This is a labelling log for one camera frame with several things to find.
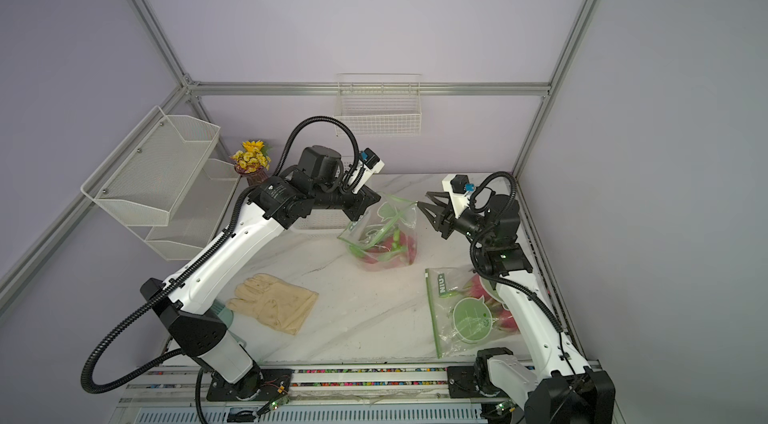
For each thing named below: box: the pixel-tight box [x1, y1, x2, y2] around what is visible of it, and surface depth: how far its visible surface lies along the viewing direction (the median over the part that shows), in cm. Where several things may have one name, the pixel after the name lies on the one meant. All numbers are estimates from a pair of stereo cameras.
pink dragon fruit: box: [363, 231, 417, 270], surface depth 79 cm
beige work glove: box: [227, 274, 319, 335], surface depth 88 cm
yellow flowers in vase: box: [232, 140, 271, 187], surface depth 95 cm
